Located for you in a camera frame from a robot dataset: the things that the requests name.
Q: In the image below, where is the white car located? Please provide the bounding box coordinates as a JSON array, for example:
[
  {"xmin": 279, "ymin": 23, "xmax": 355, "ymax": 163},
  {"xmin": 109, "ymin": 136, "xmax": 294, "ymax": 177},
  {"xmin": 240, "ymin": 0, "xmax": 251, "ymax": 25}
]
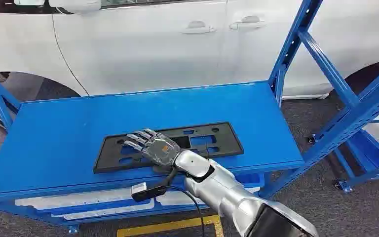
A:
[{"xmin": 0, "ymin": 0, "xmax": 379, "ymax": 161}]

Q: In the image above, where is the black camera cable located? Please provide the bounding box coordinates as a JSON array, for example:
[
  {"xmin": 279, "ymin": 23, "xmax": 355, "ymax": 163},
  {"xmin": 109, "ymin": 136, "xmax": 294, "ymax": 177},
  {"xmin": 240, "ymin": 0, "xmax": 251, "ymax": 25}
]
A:
[{"xmin": 152, "ymin": 166, "xmax": 206, "ymax": 237}]

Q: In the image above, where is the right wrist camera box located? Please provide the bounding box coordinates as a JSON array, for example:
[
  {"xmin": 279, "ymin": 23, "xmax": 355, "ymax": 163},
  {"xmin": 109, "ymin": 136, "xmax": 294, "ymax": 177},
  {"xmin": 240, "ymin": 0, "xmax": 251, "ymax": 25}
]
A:
[{"xmin": 130, "ymin": 182, "xmax": 168, "ymax": 202}]

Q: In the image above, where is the black plastic plate frame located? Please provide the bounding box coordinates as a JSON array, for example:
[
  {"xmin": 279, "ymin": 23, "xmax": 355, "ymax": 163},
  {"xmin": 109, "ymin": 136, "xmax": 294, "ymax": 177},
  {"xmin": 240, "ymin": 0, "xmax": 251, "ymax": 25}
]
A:
[{"xmin": 93, "ymin": 121, "xmax": 244, "ymax": 174}]

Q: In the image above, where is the white moulded part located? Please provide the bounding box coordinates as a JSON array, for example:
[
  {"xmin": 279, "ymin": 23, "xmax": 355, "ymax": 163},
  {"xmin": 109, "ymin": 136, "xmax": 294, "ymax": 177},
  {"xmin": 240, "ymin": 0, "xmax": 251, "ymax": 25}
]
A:
[{"xmin": 14, "ymin": 188, "xmax": 135, "ymax": 211}]

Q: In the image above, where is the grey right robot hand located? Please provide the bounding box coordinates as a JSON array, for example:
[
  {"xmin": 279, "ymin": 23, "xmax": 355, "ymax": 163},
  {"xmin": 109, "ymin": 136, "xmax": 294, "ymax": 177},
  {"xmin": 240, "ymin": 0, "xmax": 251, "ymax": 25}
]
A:
[{"xmin": 123, "ymin": 128, "xmax": 182, "ymax": 174}]

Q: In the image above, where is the blue metal shelf rack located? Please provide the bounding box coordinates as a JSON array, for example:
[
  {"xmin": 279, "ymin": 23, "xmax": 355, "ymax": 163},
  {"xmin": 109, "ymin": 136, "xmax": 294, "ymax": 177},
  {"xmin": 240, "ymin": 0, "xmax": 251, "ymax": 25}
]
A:
[{"xmin": 0, "ymin": 0, "xmax": 379, "ymax": 235}]

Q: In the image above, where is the low blue metal rack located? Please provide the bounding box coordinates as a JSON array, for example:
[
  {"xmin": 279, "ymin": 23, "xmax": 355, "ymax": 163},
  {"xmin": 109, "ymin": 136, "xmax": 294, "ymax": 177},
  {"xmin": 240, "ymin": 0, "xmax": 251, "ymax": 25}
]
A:
[{"xmin": 333, "ymin": 118, "xmax": 379, "ymax": 194}]

